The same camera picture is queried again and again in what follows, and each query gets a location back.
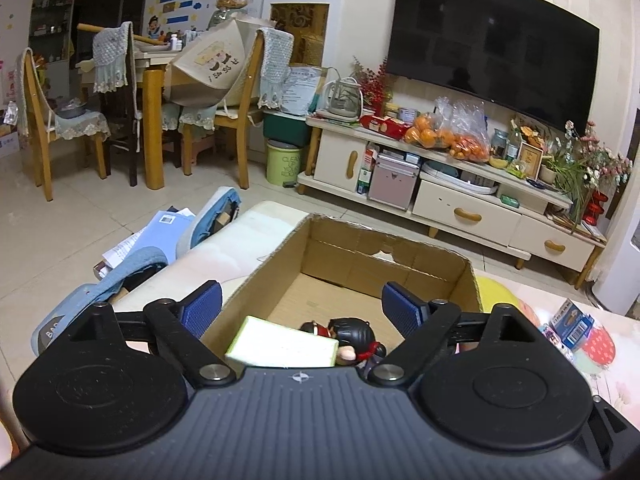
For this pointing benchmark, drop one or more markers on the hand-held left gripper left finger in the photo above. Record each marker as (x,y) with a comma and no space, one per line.
(202,307)

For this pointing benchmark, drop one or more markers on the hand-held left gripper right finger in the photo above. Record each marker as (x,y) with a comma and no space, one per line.
(402,307)

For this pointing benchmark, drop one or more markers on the black-haired doll figure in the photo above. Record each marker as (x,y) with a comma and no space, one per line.
(355,332)

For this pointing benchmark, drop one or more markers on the cardboard box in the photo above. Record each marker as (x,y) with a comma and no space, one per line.
(330,295)

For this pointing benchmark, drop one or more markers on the white and green box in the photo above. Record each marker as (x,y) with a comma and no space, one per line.
(280,345)

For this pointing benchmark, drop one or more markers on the stack of papers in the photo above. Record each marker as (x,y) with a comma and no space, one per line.
(160,230)

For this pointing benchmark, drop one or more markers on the cream tv cabinet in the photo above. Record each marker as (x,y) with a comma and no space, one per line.
(465,215)

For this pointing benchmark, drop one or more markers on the pink case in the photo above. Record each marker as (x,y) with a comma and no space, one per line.
(395,182)

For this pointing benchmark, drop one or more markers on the white round tray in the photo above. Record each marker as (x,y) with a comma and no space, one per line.
(457,180)

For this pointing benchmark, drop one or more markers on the small green box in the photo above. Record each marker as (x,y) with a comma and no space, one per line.
(510,201)

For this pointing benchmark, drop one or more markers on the pale green trash can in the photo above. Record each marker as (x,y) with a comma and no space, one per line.
(284,162)

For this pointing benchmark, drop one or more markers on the blue barcode packet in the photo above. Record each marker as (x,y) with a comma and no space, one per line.
(572,322)

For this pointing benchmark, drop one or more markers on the banana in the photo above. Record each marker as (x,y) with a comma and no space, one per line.
(498,162)

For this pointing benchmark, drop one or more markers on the red snack box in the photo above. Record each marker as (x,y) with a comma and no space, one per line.
(382,127)

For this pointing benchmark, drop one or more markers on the glass jar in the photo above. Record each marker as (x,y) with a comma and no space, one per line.
(499,142)

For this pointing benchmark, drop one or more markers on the dark green bin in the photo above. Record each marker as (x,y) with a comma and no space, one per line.
(285,127)

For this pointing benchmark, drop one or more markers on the dark wooden chair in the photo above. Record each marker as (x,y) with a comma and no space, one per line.
(120,125)

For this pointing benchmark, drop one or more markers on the wooden chair with lace cover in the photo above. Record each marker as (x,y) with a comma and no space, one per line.
(250,110)
(45,130)

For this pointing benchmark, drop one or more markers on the wooden dining table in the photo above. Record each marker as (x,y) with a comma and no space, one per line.
(155,110)

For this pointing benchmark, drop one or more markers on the green potted plant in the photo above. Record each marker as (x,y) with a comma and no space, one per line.
(567,180)

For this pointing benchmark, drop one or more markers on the glass kettle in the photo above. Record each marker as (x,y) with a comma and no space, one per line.
(342,100)

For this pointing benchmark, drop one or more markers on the red lantern ornament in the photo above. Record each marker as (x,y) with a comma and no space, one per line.
(595,207)

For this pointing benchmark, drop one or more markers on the white tower air conditioner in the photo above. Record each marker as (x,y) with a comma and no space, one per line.
(620,270)

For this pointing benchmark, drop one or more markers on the red berry branches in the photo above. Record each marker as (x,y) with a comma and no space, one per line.
(372,85)

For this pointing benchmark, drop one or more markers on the metal basin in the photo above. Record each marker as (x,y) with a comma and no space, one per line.
(72,110)

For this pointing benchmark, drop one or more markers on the beige printed tote bag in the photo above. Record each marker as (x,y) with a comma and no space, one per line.
(215,70)

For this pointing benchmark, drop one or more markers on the white printed sack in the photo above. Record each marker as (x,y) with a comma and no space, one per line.
(302,90)

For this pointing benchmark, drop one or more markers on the pink white artificial flowers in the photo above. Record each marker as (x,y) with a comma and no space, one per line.
(600,157)

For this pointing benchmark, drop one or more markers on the black television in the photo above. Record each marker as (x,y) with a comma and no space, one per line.
(490,45)

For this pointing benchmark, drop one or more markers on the wooden photo frame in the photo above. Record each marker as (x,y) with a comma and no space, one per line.
(530,160)

